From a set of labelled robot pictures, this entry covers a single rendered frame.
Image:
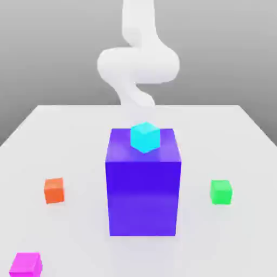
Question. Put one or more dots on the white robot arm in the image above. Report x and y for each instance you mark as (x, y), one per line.
(138, 62)

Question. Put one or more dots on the small cyan cube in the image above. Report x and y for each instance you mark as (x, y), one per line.
(145, 138)

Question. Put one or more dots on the small green cube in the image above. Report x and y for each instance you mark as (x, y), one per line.
(220, 192)

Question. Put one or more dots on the small orange cube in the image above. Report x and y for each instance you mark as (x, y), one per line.
(54, 191)

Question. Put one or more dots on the small magenta cube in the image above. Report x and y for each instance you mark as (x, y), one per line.
(26, 265)

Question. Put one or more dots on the large purple box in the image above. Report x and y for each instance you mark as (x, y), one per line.
(142, 194)

